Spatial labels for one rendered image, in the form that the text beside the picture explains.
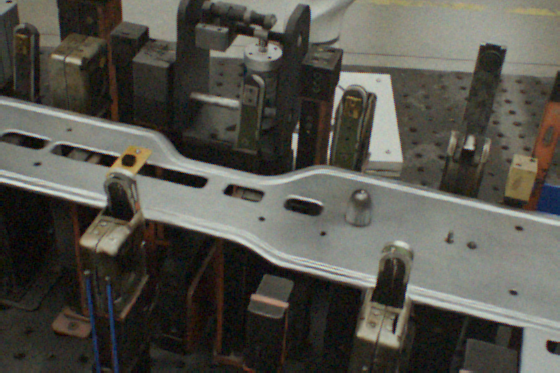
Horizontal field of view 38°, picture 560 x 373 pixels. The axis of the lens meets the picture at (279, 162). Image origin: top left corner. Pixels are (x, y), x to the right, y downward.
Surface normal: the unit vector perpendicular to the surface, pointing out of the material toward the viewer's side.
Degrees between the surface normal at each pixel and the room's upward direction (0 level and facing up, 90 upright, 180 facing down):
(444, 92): 0
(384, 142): 5
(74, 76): 90
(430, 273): 0
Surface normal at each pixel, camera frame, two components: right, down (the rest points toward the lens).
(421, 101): 0.06, -0.80
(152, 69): -0.29, 0.55
